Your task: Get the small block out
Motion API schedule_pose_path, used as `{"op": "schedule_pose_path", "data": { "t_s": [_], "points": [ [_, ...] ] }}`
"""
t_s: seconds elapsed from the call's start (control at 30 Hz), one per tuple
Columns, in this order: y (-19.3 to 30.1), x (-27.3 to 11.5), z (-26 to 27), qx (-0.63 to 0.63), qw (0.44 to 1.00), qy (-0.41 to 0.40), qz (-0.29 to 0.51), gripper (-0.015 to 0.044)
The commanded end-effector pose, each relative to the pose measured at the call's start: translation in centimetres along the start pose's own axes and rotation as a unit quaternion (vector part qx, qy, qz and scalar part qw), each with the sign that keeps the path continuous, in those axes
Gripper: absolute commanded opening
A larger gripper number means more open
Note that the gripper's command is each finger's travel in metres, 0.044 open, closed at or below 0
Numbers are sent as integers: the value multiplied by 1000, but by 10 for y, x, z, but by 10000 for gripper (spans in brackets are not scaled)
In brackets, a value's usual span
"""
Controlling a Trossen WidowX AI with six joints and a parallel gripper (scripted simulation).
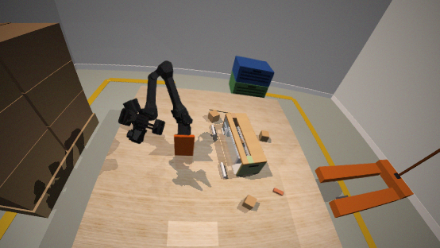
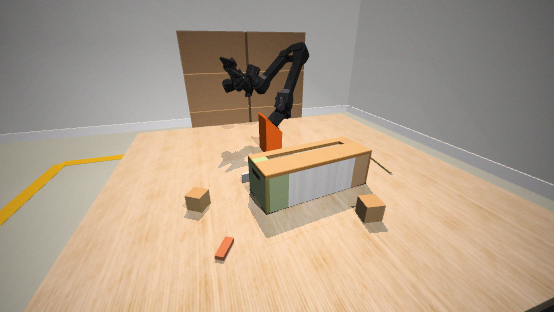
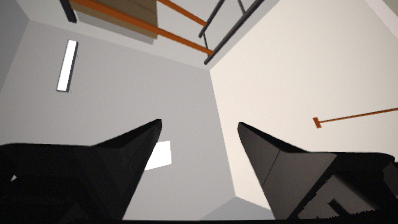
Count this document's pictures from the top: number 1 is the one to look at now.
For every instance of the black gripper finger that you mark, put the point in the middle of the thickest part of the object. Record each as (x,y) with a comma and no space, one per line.
(156,128)
(129,117)

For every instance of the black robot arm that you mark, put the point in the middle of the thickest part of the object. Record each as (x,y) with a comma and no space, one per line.
(179,112)

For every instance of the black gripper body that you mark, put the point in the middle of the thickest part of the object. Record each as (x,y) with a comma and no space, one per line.
(142,121)

